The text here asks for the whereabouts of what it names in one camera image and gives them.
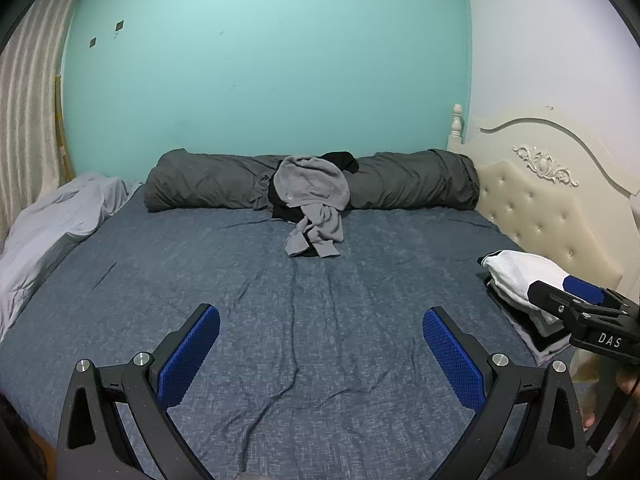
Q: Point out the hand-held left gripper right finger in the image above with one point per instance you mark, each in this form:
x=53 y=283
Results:
x=452 y=360

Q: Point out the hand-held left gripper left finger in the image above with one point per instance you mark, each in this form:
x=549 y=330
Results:
x=190 y=355

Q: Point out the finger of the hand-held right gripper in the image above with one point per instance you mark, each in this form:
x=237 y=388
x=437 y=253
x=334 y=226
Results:
x=552 y=300
x=582 y=290

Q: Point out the grey sweatshirt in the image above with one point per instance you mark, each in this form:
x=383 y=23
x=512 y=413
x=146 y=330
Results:
x=312 y=185

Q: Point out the dark folded clothes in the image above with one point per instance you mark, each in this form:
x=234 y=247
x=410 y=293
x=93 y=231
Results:
x=530 y=332

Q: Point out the person's right hand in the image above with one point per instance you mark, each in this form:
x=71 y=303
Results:
x=590 y=402

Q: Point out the cream tufted headboard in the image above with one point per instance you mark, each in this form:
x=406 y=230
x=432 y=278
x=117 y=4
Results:
x=550 y=210

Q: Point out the blue bed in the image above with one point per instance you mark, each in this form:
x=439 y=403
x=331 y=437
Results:
x=250 y=285

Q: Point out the dark grey rolled duvet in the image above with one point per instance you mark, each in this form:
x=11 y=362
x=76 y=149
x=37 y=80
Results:
x=200 y=182

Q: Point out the light grey blanket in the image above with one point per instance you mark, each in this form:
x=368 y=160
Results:
x=55 y=225

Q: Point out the black garment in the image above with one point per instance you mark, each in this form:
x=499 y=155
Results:
x=342 y=160

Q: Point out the beige striped curtain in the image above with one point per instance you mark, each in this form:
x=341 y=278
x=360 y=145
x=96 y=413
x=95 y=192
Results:
x=30 y=110

